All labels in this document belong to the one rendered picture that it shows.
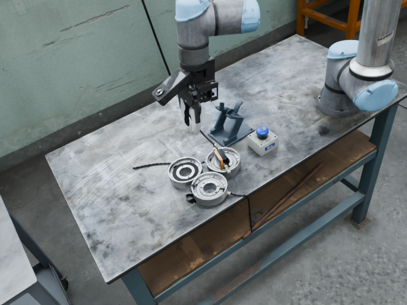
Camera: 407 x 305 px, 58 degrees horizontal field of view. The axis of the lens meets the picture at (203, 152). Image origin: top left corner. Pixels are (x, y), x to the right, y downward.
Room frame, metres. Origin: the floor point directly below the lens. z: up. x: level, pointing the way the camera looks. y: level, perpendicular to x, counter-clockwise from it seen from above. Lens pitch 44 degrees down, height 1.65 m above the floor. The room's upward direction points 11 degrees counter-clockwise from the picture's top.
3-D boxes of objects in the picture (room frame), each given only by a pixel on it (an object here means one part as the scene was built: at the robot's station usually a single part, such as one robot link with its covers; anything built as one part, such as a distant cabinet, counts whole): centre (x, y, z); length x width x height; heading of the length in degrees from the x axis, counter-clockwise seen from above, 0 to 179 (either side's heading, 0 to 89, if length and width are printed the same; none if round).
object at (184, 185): (0.78, 0.07, 0.82); 0.10 x 0.10 x 0.04
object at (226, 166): (0.76, -0.06, 0.85); 0.17 x 0.02 x 0.04; 13
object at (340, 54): (0.98, -0.50, 0.97); 0.13 x 0.12 x 0.14; 4
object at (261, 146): (0.86, -0.20, 0.82); 0.08 x 0.07 x 0.05; 115
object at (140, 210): (1.01, -0.11, 0.79); 1.20 x 0.60 x 0.02; 115
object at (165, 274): (1.01, -0.11, 0.40); 1.17 x 0.59 x 0.80; 115
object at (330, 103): (0.99, -0.50, 0.85); 0.15 x 0.15 x 0.10
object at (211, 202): (0.70, 0.00, 0.82); 0.10 x 0.10 x 0.04
